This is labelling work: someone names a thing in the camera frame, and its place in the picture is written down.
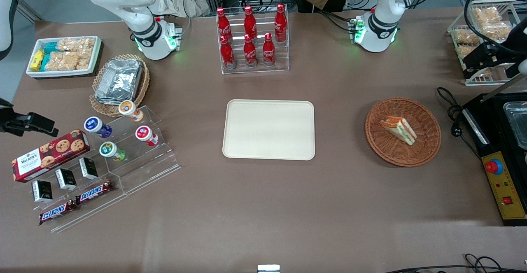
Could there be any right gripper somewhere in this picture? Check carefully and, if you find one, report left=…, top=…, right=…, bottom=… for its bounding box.
left=0, top=98, right=59, bottom=138

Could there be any light wicker basket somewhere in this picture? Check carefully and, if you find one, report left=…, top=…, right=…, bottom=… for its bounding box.
left=89, top=54, right=151, bottom=118

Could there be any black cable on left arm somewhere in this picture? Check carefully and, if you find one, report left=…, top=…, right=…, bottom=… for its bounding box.
left=464, top=0, right=527, bottom=56

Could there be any small black box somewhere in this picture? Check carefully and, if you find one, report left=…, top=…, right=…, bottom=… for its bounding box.
left=55, top=168, right=78, bottom=191
left=32, top=179, right=54, bottom=203
left=79, top=157, right=99, bottom=181

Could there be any white rectangular snack tray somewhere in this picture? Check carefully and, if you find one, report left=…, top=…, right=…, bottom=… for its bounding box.
left=26, top=35, right=103, bottom=79

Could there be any clear rectangular container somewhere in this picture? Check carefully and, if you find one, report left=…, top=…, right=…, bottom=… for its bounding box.
left=502, top=101, right=527, bottom=150

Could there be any red Walkers cookie box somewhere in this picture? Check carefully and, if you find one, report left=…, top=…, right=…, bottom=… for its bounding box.
left=12, top=129, right=91, bottom=183

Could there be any blue capped drink bottle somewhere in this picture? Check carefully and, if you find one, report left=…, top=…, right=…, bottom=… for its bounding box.
left=84, top=116, right=113, bottom=139

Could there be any silver metal lid bar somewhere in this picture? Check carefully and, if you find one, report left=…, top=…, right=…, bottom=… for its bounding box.
left=479, top=75, right=527, bottom=103

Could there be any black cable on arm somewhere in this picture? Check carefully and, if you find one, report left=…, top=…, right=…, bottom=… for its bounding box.
left=0, top=0, right=23, bottom=61
left=464, top=0, right=527, bottom=56

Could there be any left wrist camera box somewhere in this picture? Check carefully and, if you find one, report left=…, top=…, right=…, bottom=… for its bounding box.
left=463, top=42, right=501, bottom=71

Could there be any green capped drink bottle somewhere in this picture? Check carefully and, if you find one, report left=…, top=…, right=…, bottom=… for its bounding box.
left=99, top=141, right=127, bottom=162

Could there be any white wire shelf rack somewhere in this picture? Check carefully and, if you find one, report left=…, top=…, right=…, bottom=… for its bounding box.
left=447, top=0, right=527, bottom=86

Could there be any clear acrylic bottle rack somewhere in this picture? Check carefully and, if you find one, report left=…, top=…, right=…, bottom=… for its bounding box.
left=217, top=4, right=290, bottom=75

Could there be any red emergency stop button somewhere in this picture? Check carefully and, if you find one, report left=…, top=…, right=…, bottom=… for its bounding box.
left=485, top=157, right=504, bottom=176

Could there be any stack of foil containers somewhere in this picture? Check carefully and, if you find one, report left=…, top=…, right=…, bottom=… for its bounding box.
left=94, top=58, right=144, bottom=105

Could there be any black power cable with plug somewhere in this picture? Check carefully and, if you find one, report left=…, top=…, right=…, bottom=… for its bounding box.
left=436, top=86, right=483, bottom=159

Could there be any clear bag of rice crackers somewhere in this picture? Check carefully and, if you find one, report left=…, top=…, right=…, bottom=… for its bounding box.
left=44, top=51, right=92, bottom=71
left=56, top=37, right=96, bottom=54

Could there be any orange capped drink bottle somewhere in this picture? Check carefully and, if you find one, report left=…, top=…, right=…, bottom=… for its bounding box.
left=118, top=100, right=145, bottom=123

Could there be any cream plastic tray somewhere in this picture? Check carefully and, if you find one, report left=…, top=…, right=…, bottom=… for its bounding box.
left=222, top=99, right=316, bottom=161

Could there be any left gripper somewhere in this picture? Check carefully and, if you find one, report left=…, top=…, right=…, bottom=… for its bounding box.
left=506, top=20, right=527, bottom=79

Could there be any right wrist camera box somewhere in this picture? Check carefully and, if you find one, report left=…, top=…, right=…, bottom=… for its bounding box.
left=19, top=113, right=55, bottom=133

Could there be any yellow control panel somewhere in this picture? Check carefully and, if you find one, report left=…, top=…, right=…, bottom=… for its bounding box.
left=480, top=151, right=527, bottom=221

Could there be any black countertop appliance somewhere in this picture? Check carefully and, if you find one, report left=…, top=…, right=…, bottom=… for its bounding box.
left=461, top=93, right=527, bottom=227

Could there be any yellow snack packet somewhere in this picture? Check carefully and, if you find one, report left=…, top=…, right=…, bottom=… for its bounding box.
left=30, top=50, right=45, bottom=72

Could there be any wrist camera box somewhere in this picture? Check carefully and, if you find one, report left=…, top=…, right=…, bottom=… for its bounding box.
left=19, top=113, right=55, bottom=133
left=463, top=42, right=501, bottom=71

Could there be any red capped drink bottle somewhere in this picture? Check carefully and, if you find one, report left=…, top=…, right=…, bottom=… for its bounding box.
left=135, top=125, right=160, bottom=147

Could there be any brown wicker basket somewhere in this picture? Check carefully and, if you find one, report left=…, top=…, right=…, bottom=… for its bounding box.
left=365, top=97, right=442, bottom=168

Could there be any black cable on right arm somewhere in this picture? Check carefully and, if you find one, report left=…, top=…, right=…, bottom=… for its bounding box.
left=0, top=0, right=23, bottom=61

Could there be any red cola bottle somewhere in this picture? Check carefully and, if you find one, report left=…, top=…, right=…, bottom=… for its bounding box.
left=243, top=5, right=258, bottom=37
left=220, top=35, right=236, bottom=70
left=262, top=33, right=276, bottom=67
left=274, top=3, right=288, bottom=43
left=243, top=34, right=258, bottom=69
left=217, top=7, right=232, bottom=39

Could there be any clear acrylic stepped display stand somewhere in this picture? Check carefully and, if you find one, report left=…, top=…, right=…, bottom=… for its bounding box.
left=12, top=154, right=129, bottom=234
left=84, top=105, right=181, bottom=196

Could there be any triangular sandwich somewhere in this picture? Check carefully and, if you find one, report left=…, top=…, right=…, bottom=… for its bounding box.
left=379, top=116, right=417, bottom=146

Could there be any Snickers chocolate bar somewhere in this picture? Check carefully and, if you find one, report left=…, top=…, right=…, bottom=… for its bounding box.
left=39, top=199, right=79, bottom=226
left=75, top=180, right=114, bottom=205

